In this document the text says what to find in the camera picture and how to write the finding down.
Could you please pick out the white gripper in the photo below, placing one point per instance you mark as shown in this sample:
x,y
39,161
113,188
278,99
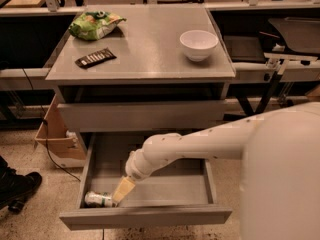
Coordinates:
x,y
134,172

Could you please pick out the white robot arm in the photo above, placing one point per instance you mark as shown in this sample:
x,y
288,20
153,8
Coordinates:
x,y
280,177

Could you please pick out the open grey middle drawer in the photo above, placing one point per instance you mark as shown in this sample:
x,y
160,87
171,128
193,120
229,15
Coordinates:
x,y
182,193

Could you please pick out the grey top drawer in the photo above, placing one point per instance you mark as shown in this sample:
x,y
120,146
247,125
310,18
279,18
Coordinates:
x,y
141,116

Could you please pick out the grey drawer cabinet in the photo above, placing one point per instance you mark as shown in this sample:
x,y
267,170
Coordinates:
x,y
149,66

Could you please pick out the cardboard box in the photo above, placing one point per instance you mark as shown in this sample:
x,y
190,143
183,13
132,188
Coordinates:
x,y
62,144

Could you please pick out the black shoe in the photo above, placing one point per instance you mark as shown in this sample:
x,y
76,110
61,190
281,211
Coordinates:
x,y
16,189

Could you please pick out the dark brown snack bar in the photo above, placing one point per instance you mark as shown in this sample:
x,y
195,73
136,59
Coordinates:
x,y
95,58

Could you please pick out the white ceramic bowl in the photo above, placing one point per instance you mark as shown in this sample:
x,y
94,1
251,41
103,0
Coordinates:
x,y
198,45

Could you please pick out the green chip bag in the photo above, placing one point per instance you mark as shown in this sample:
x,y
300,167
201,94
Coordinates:
x,y
94,25

